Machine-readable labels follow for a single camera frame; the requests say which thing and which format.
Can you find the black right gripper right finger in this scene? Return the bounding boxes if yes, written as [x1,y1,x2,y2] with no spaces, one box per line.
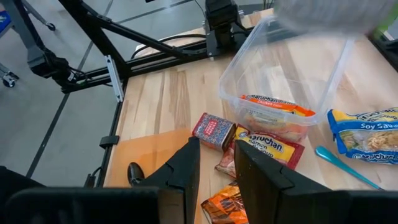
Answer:
[234,139,398,224]

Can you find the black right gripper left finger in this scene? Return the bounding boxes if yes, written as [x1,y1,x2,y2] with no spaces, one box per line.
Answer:
[4,136,201,224]

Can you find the orange chicken ramen packet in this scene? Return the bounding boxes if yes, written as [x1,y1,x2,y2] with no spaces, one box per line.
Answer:
[240,94,317,142]

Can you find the black clamp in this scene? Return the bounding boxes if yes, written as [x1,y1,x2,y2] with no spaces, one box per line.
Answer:
[99,134,121,149]

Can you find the red and yellow ramen packet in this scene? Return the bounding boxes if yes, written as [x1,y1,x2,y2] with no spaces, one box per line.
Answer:
[214,124,306,180]

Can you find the orange and black snack packet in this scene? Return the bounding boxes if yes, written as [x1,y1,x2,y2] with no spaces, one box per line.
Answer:
[200,181,249,224]

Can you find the blue soy sauce ramen packet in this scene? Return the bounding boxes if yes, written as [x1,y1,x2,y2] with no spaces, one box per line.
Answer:
[326,107,398,166]

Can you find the patterned red blue tea box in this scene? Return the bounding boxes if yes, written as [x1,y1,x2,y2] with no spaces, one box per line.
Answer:
[192,112,238,152]

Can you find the clear plastic container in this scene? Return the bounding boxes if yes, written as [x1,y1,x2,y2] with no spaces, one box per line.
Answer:
[218,14,358,143]

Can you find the black caster wheel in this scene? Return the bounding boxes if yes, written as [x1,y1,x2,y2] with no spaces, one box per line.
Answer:
[1,70,20,89]

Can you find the white metal bracket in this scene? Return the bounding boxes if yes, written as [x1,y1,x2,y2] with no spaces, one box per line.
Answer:
[104,55,125,103]

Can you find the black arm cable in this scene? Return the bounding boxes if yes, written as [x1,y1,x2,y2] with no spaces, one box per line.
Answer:
[130,33,208,60]

